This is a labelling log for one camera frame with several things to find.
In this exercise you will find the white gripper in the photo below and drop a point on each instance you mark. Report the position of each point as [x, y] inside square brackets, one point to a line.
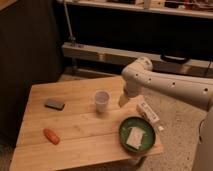
[123, 100]

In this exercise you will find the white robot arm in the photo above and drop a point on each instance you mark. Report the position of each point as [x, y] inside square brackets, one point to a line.
[195, 91]

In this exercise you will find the white rectangular box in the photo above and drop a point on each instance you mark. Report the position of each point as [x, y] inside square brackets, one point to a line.
[145, 109]

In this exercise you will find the green round plate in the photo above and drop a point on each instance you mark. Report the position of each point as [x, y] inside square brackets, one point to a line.
[148, 138]

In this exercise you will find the wooden table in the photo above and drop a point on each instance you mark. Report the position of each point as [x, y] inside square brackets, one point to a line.
[86, 136]

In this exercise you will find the metal shelf rack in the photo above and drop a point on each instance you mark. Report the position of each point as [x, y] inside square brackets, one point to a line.
[96, 30]

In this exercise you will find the black handle object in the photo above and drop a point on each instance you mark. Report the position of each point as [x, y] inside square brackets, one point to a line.
[172, 59]

